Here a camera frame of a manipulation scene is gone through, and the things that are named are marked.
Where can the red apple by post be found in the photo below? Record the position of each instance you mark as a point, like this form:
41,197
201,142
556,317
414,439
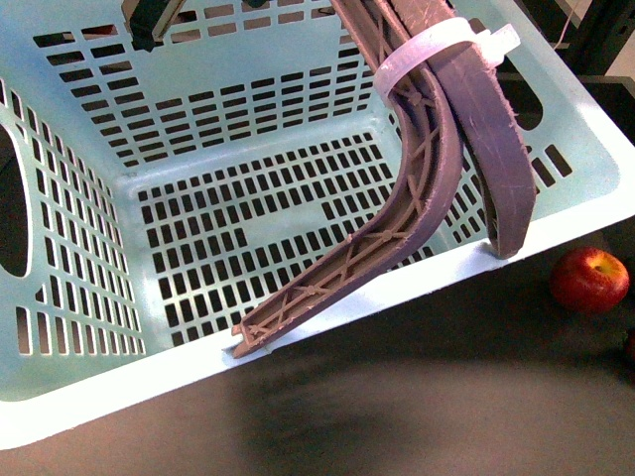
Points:
589,280

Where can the white zip tie right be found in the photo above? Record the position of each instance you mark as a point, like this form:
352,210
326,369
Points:
493,47

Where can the light blue plastic basket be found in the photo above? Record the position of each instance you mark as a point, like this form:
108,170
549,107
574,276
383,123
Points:
161,196

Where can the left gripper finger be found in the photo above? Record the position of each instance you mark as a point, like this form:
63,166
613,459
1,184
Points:
147,21

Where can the brown basket handle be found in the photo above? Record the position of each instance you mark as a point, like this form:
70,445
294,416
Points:
448,105

